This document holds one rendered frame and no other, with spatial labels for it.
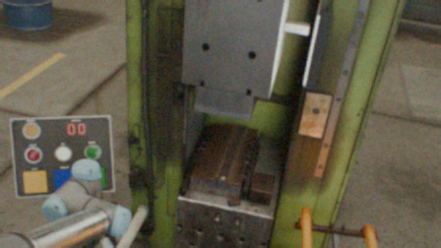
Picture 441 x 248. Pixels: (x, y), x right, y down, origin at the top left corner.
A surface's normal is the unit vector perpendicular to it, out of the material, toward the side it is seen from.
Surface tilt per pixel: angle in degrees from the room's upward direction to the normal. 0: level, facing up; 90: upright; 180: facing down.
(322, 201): 90
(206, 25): 90
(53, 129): 60
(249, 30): 90
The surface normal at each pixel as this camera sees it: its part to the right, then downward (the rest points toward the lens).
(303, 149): -0.19, 0.55
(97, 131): 0.25, 0.11
